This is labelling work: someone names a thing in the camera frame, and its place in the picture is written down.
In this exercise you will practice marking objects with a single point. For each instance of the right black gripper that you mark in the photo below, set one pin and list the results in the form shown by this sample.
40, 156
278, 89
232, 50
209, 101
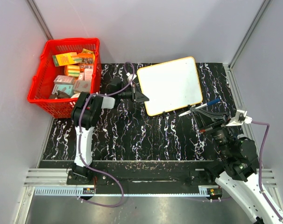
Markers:
206, 120

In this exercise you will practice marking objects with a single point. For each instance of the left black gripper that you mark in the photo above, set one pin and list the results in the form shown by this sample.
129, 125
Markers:
137, 95

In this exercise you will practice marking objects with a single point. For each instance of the white marker pen blue cap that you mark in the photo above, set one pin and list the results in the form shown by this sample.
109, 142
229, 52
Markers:
217, 100

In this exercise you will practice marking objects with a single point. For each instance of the white board with orange frame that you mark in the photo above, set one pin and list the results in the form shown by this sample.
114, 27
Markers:
170, 85

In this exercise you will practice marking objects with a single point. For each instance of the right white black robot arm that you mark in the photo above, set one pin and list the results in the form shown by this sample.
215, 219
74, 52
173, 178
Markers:
239, 169

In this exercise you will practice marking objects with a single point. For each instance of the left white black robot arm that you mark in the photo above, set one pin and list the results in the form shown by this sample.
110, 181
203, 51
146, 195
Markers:
85, 116

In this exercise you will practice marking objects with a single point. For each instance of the pink white box in basket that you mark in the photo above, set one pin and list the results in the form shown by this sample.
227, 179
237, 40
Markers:
88, 72

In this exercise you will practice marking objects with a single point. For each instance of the brown pink box in basket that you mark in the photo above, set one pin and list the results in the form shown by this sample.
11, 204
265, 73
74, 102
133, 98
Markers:
82, 86

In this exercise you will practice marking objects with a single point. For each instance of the white round lid in basket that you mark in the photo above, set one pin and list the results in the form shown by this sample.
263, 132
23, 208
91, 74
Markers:
76, 95

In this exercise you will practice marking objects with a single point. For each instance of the orange snack packet in basket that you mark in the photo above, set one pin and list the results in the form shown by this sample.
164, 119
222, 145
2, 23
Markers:
87, 56

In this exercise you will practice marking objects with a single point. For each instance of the teal box in basket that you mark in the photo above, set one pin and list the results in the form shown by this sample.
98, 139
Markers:
66, 88

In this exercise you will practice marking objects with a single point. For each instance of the striped yellow orange sponge pack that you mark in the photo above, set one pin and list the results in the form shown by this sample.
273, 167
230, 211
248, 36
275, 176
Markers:
72, 70

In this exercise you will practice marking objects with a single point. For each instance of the grey pink box in basket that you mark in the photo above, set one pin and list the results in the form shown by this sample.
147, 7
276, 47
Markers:
61, 79

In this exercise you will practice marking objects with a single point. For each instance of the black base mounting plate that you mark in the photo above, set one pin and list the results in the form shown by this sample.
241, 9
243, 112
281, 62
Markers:
144, 177

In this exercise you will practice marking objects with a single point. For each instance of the yellow green box in basket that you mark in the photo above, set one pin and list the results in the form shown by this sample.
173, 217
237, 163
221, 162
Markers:
65, 59

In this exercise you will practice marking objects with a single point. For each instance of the red plastic shopping basket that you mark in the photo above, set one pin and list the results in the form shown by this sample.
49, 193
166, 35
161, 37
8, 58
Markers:
43, 81

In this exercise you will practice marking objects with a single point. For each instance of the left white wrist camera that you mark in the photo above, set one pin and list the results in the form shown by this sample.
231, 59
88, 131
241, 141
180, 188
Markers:
131, 77

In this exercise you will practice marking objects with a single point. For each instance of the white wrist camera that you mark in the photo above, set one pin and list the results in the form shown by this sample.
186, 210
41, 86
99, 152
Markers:
241, 117
131, 77

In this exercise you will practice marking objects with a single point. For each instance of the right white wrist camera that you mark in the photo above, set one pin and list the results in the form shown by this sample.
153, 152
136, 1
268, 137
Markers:
241, 117

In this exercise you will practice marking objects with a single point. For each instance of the grey slotted cable duct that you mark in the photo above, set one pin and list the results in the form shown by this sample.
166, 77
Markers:
64, 191

